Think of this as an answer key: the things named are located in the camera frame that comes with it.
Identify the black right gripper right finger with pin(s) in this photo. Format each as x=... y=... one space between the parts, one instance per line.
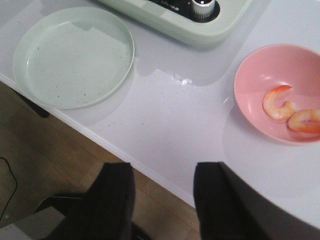
x=221 y=213

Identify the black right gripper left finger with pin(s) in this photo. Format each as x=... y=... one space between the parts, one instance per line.
x=105 y=211

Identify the orange shrimp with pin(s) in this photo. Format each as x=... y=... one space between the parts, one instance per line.
x=283 y=112
x=305 y=121

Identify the pink plastic bowl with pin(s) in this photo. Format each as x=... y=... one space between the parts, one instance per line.
x=269 y=67

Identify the mint green breakfast maker base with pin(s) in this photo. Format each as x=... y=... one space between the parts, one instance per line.
x=175 y=19

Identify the mint green round plate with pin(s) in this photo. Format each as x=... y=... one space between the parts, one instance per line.
x=73 y=58

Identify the right silver control knob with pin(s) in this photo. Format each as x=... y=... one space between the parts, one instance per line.
x=202 y=8

